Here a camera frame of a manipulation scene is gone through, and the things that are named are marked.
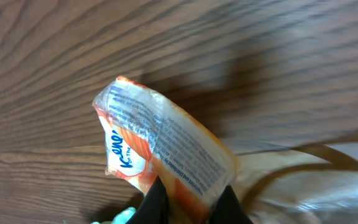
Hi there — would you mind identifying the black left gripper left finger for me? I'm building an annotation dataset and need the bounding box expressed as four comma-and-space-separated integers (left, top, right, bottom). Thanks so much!
127, 177, 169, 224

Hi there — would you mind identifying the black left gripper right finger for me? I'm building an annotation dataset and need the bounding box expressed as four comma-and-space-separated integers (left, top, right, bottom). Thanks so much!
209, 185, 253, 224

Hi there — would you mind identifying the teal wipes packet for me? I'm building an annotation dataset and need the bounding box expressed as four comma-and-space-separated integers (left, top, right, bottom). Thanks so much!
91, 207, 136, 224

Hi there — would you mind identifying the orange Kleenex tissue pack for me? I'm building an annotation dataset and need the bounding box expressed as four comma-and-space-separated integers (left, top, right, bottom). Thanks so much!
93, 76, 238, 223

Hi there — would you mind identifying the beige snack pouch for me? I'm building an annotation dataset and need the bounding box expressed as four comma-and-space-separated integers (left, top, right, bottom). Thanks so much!
232, 142, 358, 224

